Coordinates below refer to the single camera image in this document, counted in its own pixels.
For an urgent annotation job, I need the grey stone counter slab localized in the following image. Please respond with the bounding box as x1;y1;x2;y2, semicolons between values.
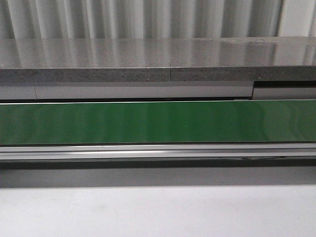
0;37;316;84

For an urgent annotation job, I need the green conveyor belt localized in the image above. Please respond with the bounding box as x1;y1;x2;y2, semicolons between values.
0;100;316;145

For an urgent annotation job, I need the white pleated curtain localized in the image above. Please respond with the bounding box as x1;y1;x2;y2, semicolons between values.
0;0;316;40

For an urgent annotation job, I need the aluminium conveyor frame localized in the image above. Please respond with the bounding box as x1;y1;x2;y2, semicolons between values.
0;98;316;161

